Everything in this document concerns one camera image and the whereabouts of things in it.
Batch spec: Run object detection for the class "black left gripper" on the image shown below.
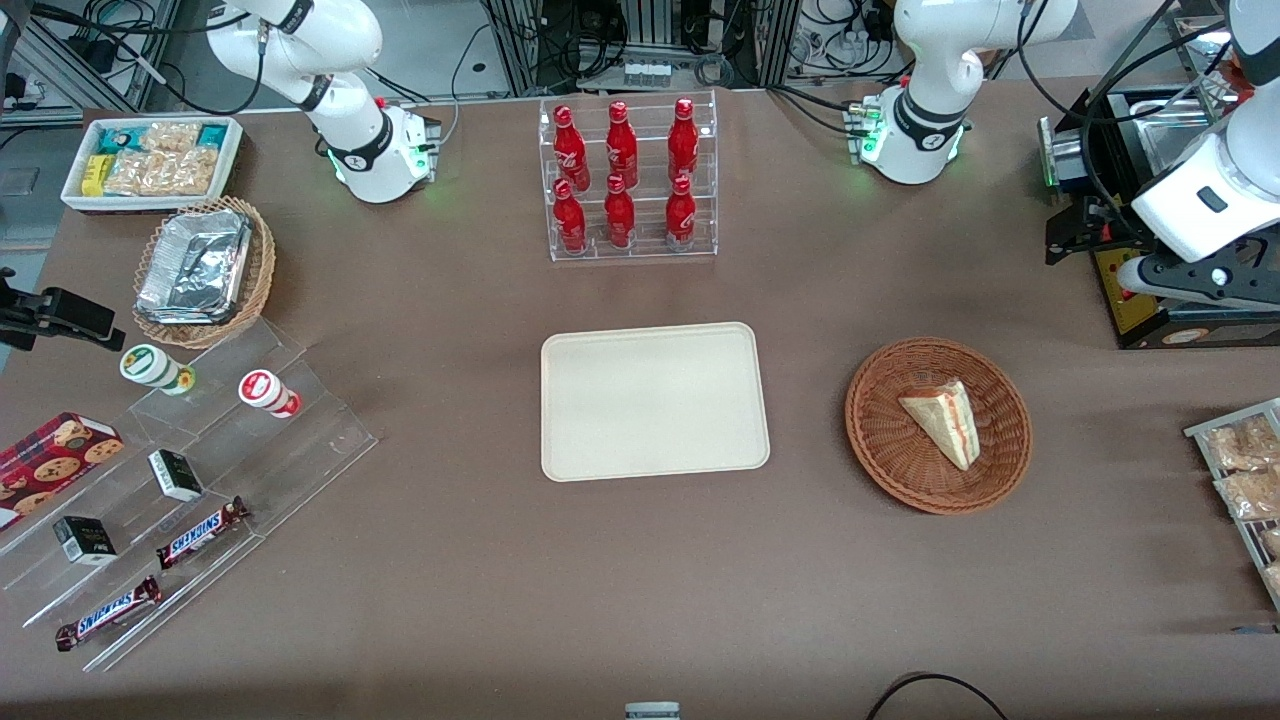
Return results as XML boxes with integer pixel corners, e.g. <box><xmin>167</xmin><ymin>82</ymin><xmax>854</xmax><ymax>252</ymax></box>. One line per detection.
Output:
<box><xmin>1045</xmin><ymin>195</ymin><xmax>1151</xmax><ymax>267</ymax></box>

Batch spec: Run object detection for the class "triangular sandwich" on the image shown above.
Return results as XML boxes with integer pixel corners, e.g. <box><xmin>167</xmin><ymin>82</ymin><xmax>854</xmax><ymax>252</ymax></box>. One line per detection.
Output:
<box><xmin>898</xmin><ymin>379</ymin><xmax>981</xmax><ymax>472</ymax></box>

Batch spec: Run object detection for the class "round brown wicker basket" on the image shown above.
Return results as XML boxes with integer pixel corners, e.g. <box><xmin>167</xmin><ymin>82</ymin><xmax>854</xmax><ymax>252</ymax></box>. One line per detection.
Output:
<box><xmin>845</xmin><ymin>338</ymin><xmax>1033</xmax><ymax>516</ymax></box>

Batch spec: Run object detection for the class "beige plastic tray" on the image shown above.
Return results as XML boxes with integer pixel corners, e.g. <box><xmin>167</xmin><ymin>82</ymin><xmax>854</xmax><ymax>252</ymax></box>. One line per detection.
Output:
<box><xmin>540</xmin><ymin>321</ymin><xmax>772</xmax><ymax>483</ymax></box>

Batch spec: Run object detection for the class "light wicker basket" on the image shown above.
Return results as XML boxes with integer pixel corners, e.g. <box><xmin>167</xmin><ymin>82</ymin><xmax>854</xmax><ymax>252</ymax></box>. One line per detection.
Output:
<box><xmin>132</xmin><ymin>196</ymin><xmax>277</xmax><ymax>350</ymax></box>

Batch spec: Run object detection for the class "grey device with green light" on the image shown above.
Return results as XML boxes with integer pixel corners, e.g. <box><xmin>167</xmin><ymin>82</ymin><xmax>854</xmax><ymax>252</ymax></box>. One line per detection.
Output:
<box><xmin>1038</xmin><ymin>115</ymin><xmax>1093</xmax><ymax>193</ymax></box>

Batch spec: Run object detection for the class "black food warmer appliance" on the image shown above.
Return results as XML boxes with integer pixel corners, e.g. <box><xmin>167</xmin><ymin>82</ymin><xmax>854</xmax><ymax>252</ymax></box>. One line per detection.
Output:
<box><xmin>1060</xmin><ymin>85</ymin><xmax>1280</xmax><ymax>351</ymax></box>

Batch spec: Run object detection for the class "steel pan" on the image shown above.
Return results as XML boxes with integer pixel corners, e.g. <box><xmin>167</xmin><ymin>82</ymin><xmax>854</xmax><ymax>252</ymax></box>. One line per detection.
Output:
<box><xmin>1138</xmin><ymin>95</ymin><xmax>1236</xmax><ymax>173</ymax></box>

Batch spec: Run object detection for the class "clear bag of pastry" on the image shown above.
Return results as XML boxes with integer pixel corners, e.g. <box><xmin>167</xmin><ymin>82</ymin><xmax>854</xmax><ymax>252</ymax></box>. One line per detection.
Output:
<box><xmin>1214</xmin><ymin>467</ymin><xmax>1280</xmax><ymax>522</ymax></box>
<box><xmin>1204</xmin><ymin>416</ymin><xmax>1280</xmax><ymax>472</ymax></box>

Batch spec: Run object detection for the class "red cola bottle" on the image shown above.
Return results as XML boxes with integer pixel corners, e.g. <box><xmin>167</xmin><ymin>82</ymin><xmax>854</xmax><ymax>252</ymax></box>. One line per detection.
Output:
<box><xmin>606</xmin><ymin>100</ymin><xmax>639</xmax><ymax>189</ymax></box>
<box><xmin>665</xmin><ymin>174</ymin><xmax>697</xmax><ymax>249</ymax></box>
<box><xmin>553</xmin><ymin>178</ymin><xmax>588</xmax><ymax>253</ymax></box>
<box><xmin>554</xmin><ymin>105</ymin><xmax>591</xmax><ymax>191</ymax></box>
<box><xmin>668</xmin><ymin>97</ymin><xmax>700</xmax><ymax>183</ymax></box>
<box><xmin>604</xmin><ymin>174</ymin><xmax>636</xmax><ymax>249</ymax></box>

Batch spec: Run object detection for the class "clear acrylic bottle rack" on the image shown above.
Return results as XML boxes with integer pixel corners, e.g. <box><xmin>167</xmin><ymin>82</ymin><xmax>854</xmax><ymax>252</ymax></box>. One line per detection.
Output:
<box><xmin>538</xmin><ymin>90</ymin><xmax>719</xmax><ymax>263</ymax></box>

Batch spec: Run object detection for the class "clear acrylic stepped shelf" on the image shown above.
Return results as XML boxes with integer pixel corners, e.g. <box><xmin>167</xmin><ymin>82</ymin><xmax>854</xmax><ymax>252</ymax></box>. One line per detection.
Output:
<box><xmin>0</xmin><ymin>318</ymin><xmax>379</xmax><ymax>673</ymax></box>

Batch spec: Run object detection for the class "red lid yogurt cup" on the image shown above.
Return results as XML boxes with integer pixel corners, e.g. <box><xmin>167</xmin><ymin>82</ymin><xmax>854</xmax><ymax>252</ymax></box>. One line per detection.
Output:
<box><xmin>238</xmin><ymin>369</ymin><xmax>301</xmax><ymax>419</ymax></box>

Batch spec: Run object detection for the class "white rectangular snack bin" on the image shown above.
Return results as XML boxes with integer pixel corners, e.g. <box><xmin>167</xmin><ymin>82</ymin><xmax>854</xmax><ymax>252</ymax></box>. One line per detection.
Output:
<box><xmin>60</xmin><ymin>116</ymin><xmax>244</xmax><ymax>214</ymax></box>

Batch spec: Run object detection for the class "aluminium foil container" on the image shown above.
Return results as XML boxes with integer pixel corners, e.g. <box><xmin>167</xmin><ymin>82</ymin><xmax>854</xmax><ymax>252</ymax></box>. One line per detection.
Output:
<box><xmin>135</xmin><ymin>209</ymin><xmax>252</xmax><ymax>326</ymax></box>

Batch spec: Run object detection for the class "clear bag of crackers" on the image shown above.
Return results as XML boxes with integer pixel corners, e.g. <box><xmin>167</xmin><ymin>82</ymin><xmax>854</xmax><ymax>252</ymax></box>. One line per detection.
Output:
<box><xmin>138</xmin><ymin>122</ymin><xmax>203</xmax><ymax>153</ymax></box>
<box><xmin>104</xmin><ymin>148</ymin><xmax>219</xmax><ymax>197</ymax></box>

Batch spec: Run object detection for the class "Snickers bar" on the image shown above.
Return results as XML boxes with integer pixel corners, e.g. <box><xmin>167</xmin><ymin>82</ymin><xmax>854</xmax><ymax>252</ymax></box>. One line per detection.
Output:
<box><xmin>156</xmin><ymin>497</ymin><xmax>251</xmax><ymax>571</ymax></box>
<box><xmin>55</xmin><ymin>576</ymin><xmax>163</xmax><ymax>652</ymax></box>

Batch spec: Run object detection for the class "small black carton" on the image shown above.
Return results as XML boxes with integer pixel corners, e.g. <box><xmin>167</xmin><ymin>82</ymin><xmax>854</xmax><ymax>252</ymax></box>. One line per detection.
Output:
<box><xmin>53</xmin><ymin>516</ymin><xmax>118</xmax><ymax>566</ymax></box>
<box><xmin>148</xmin><ymin>449</ymin><xmax>204</xmax><ymax>503</ymax></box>

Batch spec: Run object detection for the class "green lid yogurt cup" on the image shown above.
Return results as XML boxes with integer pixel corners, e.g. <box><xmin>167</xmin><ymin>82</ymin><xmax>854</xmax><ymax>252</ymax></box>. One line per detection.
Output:
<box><xmin>119</xmin><ymin>344</ymin><xmax>196</xmax><ymax>396</ymax></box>

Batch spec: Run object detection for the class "red cookie box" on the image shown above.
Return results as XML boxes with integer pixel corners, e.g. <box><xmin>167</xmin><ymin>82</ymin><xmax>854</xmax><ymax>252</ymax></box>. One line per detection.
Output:
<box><xmin>0</xmin><ymin>412</ymin><xmax>125</xmax><ymax>532</ymax></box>

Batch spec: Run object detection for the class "grey wrist camera black bracket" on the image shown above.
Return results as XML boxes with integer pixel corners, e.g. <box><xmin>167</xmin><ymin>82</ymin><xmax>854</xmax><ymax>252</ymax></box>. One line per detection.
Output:
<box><xmin>1118</xmin><ymin>255</ymin><xmax>1280</xmax><ymax>311</ymax></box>

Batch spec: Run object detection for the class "white wire rack tray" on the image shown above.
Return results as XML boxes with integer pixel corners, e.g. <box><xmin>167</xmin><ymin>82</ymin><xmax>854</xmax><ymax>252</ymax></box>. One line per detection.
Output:
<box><xmin>1185</xmin><ymin>398</ymin><xmax>1280</xmax><ymax>611</ymax></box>

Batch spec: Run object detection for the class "black floor cable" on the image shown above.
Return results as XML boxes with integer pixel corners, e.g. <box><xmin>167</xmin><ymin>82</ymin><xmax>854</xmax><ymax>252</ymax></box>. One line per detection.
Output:
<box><xmin>865</xmin><ymin>672</ymin><xmax>1011</xmax><ymax>720</ymax></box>

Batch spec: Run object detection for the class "aluminium frame rack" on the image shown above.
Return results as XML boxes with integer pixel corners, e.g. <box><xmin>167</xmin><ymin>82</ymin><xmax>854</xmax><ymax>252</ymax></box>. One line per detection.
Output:
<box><xmin>485</xmin><ymin>0</ymin><xmax>801</xmax><ymax>96</ymax></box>

